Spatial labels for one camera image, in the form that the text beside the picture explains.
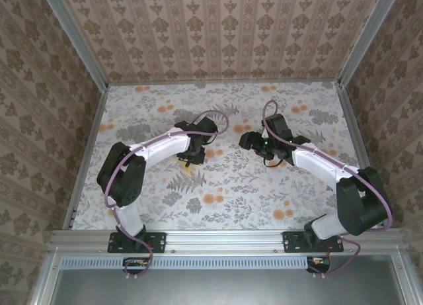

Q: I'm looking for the grey metal sheet panel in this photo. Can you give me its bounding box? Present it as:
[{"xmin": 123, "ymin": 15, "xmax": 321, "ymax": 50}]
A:
[{"xmin": 52, "ymin": 268, "xmax": 409, "ymax": 305}]

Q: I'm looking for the floral print tablecloth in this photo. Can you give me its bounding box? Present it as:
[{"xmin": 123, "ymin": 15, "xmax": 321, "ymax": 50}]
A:
[{"xmin": 71, "ymin": 82, "xmax": 380, "ymax": 232}]

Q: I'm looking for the small black electronics board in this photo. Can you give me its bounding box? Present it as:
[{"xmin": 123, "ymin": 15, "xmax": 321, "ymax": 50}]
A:
[
  {"xmin": 122, "ymin": 257, "xmax": 150, "ymax": 275},
  {"xmin": 306, "ymin": 255, "xmax": 332, "ymax": 273}
]

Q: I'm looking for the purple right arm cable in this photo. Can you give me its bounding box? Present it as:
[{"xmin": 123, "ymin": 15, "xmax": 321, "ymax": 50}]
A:
[{"xmin": 262, "ymin": 99, "xmax": 394, "ymax": 279}]

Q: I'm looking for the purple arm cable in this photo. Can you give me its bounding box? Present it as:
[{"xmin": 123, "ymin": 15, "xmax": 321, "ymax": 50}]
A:
[
  {"xmin": 262, "ymin": 99, "xmax": 394, "ymax": 279},
  {"xmin": 104, "ymin": 110, "xmax": 231, "ymax": 281}
]

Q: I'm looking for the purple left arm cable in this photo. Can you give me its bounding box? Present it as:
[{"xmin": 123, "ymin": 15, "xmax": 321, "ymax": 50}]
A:
[{"xmin": 104, "ymin": 110, "xmax": 231, "ymax": 281}]

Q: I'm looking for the thin aluminium table rail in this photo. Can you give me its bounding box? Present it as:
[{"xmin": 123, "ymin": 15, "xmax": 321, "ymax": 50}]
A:
[{"xmin": 107, "ymin": 81, "xmax": 341, "ymax": 86}]

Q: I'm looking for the aluminium table side rail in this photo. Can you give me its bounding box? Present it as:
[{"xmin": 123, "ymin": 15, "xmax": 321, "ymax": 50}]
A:
[
  {"xmin": 336, "ymin": 83, "xmax": 391, "ymax": 230},
  {"xmin": 62, "ymin": 85, "xmax": 110, "ymax": 232}
]

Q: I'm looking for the wide aluminium frame rail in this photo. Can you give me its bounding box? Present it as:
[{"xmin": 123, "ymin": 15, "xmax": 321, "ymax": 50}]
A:
[{"xmin": 49, "ymin": 228, "xmax": 406, "ymax": 253}]

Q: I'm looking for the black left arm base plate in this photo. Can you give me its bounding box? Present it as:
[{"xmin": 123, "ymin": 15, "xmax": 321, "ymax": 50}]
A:
[{"xmin": 107, "ymin": 231, "xmax": 168, "ymax": 254}]

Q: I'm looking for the slotted grey cable duct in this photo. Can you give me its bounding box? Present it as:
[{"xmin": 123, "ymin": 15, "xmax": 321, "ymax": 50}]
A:
[{"xmin": 61, "ymin": 257, "xmax": 331, "ymax": 269}]

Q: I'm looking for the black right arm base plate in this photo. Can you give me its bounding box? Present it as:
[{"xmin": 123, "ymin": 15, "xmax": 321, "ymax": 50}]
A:
[{"xmin": 282, "ymin": 231, "xmax": 345, "ymax": 254}]

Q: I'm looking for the aluminium corner post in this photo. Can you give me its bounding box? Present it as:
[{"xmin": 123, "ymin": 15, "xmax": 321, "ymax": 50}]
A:
[
  {"xmin": 38, "ymin": 0, "xmax": 110, "ymax": 89},
  {"xmin": 338, "ymin": 0, "xmax": 403, "ymax": 87}
]

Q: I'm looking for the aluminium lower frame rail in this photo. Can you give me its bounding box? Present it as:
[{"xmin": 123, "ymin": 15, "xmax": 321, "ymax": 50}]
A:
[
  {"xmin": 391, "ymin": 251, "xmax": 423, "ymax": 305},
  {"xmin": 28, "ymin": 251, "xmax": 63, "ymax": 305}
]

